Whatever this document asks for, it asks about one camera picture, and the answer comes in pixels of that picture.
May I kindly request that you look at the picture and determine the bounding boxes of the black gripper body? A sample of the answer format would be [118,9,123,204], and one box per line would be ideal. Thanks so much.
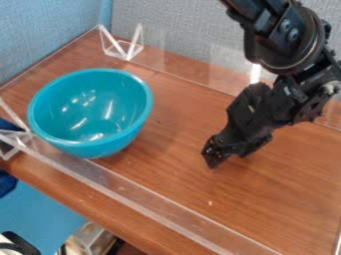
[212,119,276,157]

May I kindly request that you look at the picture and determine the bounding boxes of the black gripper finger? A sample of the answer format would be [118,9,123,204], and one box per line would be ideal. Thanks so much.
[201,134,237,168]
[238,134,273,157]

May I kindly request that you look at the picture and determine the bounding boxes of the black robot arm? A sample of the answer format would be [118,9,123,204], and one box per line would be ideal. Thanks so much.
[201,0,341,168]

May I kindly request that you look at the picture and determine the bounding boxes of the blue plastic bowl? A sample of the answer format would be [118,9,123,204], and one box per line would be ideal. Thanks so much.
[27,68,156,158]

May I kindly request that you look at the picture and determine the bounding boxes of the clear acrylic back barrier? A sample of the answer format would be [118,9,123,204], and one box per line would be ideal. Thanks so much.
[129,43,341,131]

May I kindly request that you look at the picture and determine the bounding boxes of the clear acrylic barrier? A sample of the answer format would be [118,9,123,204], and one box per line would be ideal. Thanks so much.
[129,43,341,131]
[0,129,285,255]

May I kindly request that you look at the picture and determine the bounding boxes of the clear acrylic front barrier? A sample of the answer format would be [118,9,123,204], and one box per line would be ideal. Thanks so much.
[0,129,285,255]

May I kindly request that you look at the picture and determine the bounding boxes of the clear box under table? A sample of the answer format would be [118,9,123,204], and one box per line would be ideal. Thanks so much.
[65,222,118,255]

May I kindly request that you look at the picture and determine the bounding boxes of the black object bottom left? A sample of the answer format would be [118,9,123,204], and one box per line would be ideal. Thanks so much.
[0,231,42,255]

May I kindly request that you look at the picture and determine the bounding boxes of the clear acrylic corner bracket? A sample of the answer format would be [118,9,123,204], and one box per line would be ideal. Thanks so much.
[98,24,145,61]

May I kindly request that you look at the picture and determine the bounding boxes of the clear acrylic left bracket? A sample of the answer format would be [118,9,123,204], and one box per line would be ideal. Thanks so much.
[0,98,32,160]

